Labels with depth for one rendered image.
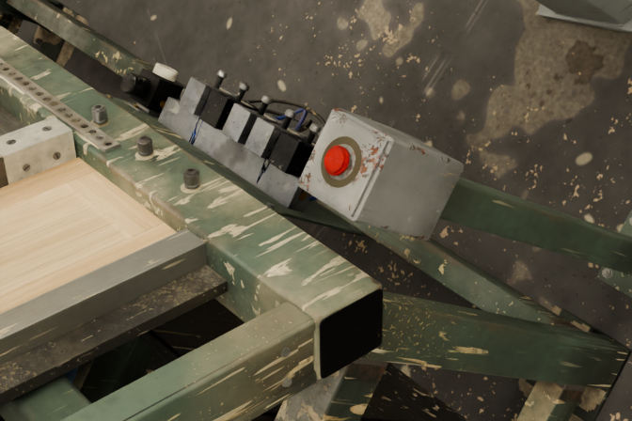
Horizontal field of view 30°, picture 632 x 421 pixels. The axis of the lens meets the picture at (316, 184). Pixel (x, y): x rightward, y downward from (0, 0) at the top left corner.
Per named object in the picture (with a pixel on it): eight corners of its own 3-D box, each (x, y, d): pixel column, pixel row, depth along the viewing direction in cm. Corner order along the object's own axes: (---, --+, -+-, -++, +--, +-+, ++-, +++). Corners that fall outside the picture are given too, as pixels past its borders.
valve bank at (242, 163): (402, 159, 193) (308, 126, 175) (365, 237, 195) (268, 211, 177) (222, 56, 225) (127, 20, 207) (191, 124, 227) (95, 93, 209)
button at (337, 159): (360, 155, 152) (351, 151, 151) (347, 182, 153) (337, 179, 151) (340, 143, 155) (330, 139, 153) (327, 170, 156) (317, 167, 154)
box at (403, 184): (469, 166, 162) (392, 138, 149) (432, 243, 164) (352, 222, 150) (409, 133, 170) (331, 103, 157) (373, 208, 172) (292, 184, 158)
